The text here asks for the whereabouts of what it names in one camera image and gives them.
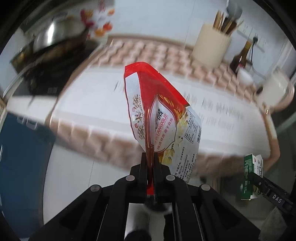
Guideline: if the green white medicine box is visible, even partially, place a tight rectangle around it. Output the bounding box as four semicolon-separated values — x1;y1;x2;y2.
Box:
240;154;263;200

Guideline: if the red white sugar bag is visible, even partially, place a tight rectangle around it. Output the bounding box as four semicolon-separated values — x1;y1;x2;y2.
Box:
124;62;202;183

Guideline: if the checkered counter mat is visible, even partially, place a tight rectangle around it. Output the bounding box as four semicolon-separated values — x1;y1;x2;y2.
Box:
49;33;276;181

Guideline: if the blue cabinet door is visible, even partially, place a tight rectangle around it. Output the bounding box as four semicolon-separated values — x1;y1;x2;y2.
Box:
1;113;56;238

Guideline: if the white pink electric kettle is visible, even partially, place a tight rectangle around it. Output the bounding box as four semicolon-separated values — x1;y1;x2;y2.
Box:
253;67;295;113

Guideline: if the white ceramic bowl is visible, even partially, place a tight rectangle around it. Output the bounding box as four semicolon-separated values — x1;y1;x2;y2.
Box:
237;68;254;86

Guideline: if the dark glass sauce bottle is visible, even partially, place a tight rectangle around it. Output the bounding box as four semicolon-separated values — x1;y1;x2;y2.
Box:
229;41;252;75

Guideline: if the black induction cooktop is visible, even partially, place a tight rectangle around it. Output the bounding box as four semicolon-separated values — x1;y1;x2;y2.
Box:
12;40;101;96

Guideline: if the cream utensil holder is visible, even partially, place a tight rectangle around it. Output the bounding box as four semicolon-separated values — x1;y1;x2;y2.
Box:
191;24;231;68

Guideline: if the steel wok lid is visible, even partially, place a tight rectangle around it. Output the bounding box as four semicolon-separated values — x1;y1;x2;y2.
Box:
33;18;87;53

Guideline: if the black spatula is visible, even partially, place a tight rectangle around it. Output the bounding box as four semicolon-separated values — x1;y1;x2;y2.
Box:
226;0;242;20

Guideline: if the black power cable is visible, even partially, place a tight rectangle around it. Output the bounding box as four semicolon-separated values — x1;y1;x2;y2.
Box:
249;37;266;77

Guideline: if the wall power strip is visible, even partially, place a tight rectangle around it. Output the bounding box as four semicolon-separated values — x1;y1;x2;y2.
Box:
237;23;267;52

